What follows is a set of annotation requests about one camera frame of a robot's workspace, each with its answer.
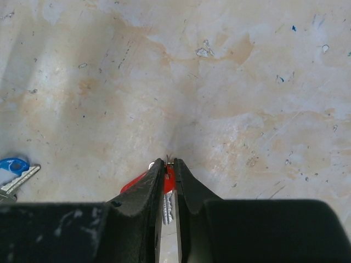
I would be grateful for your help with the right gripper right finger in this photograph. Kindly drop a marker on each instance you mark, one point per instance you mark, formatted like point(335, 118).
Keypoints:
point(202, 228)

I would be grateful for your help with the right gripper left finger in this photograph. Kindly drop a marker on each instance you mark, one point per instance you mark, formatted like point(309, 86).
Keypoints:
point(133, 226)

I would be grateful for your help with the bunch of tagged keys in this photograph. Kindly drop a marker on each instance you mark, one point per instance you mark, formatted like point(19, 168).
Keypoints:
point(14, 173)

